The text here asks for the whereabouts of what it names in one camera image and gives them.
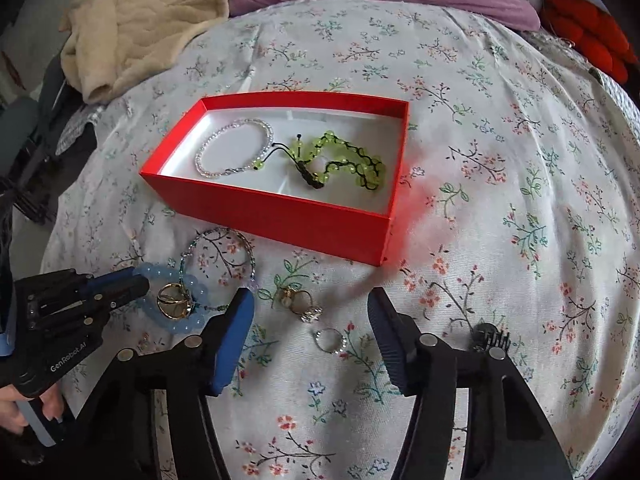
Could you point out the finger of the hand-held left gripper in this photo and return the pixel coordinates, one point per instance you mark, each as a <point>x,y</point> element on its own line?
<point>127,292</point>
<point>107,280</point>

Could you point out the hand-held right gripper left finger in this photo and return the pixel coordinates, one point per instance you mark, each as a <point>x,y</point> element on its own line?
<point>235,340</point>

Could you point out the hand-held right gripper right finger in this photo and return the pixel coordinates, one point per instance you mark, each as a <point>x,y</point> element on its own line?
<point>395,345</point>

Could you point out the beige quilted blanket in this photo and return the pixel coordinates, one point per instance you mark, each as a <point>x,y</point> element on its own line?
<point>150,25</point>

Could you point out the red cardboard box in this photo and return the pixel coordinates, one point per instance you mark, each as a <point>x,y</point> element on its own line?
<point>280,220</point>

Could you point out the grey chair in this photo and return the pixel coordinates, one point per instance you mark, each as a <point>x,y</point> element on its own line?
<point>25,160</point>

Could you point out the orange plush toy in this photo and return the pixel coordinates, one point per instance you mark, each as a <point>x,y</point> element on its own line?
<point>585,30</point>

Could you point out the grey checkered sheet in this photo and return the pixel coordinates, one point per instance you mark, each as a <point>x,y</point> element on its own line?
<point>615,95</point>

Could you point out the floral bedsheet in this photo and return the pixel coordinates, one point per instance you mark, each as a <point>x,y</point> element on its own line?
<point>500,185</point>

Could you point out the person's left hand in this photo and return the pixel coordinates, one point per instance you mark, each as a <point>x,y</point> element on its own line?
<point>50,405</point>

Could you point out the black hair clip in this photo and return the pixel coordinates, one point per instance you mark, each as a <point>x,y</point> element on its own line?
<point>492,337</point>

